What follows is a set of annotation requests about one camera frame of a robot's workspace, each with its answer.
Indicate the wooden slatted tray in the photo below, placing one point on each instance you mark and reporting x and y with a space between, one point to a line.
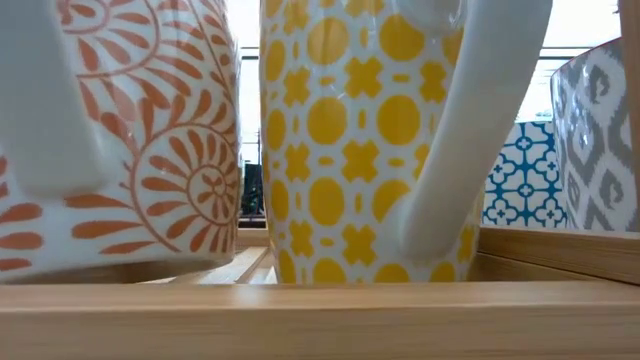
320 320

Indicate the orange floral mug yellow rim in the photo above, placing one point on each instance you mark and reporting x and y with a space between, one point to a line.
165 150

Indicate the blue lattice pattern mug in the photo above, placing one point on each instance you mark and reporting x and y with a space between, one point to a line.
525 175

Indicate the grey ikat pattern mug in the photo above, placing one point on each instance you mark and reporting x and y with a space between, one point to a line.
590 150

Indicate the yellow dotted pattern mug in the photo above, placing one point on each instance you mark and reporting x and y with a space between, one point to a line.
325 120

